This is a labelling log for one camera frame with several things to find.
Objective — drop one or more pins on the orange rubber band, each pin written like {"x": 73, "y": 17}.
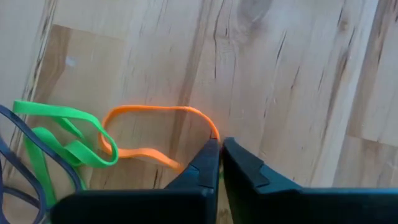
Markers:
{"x": 155, "y": 107}

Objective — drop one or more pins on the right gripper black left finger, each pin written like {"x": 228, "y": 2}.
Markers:
{"x": 174, "y": 205}

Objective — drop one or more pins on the green rubber band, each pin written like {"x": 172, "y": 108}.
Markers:
{"x": 62, "y": 112}

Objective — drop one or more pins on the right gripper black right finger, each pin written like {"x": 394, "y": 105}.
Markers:
{"x": 280, "y": 205}

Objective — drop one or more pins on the dark rubber band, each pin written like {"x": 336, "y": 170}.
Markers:
{"x": 73, "y": 172}

